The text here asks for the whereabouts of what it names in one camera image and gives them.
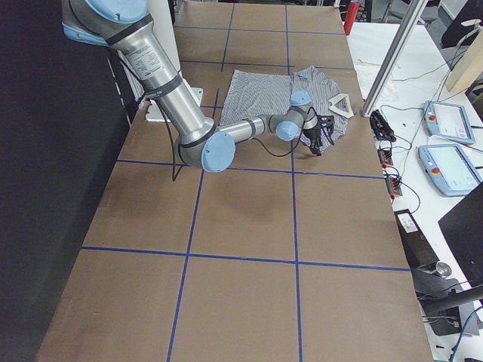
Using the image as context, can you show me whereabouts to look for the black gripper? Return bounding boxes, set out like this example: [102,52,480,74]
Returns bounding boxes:
[303,127,321,155]

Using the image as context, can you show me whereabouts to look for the blue white striped shirt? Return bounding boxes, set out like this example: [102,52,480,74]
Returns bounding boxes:
[220,66,348,141]

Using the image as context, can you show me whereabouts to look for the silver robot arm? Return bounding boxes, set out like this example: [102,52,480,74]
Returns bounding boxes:
[62,1,321,173]

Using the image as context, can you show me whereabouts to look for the black clamp tool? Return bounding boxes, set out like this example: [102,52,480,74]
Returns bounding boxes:
[370,109,397,143]

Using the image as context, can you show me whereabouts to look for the orange black connector strip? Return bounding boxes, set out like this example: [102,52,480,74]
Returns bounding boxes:
[377,148,402,200]

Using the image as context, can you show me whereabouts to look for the clear plastic bag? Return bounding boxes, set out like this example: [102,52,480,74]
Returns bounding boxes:
[354,60,398,101]

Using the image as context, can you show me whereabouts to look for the brown paper table cover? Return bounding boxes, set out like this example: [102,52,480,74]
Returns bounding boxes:
[35,0,435,362]

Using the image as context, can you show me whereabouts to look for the upper blue teach pendant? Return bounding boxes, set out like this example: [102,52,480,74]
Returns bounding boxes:
[423,101,475,145]

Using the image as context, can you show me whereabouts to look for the blue teach pendant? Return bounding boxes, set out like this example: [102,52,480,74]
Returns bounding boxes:
[417,143,482,197]
[423,101,475,145]

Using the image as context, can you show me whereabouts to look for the lower blue teach pendant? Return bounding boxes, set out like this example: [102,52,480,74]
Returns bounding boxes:
[417,143,482,197]

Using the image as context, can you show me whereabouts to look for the red cylinder tube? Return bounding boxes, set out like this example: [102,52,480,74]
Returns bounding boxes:
[343,0,360,35]

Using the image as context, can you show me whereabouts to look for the black box with label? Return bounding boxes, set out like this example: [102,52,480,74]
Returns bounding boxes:
[394,209,439,268]

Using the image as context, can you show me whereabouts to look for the black monitor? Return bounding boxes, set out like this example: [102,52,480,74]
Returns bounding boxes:
[438,183,483,286]

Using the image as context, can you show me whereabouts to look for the wooden board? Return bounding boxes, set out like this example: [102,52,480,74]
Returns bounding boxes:
[445,19,482,93]

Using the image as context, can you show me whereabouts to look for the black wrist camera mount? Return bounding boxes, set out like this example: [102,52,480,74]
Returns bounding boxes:
[318,115,335,133]

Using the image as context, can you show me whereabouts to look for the aluminium frame post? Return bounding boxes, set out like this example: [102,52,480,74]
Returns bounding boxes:
[361,0,428,117]

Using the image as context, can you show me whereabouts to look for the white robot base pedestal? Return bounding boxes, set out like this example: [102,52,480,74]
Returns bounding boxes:
[148,0,203,122]

